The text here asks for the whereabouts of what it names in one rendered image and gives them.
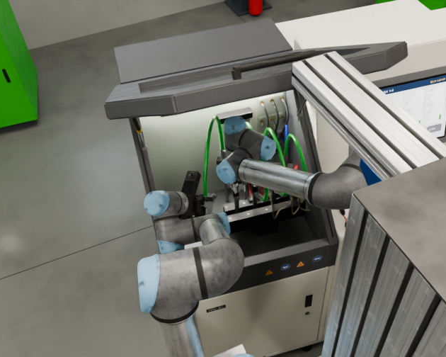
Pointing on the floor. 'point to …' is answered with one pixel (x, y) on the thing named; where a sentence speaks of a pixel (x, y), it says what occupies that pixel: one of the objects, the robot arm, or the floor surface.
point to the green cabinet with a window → (8, 72)
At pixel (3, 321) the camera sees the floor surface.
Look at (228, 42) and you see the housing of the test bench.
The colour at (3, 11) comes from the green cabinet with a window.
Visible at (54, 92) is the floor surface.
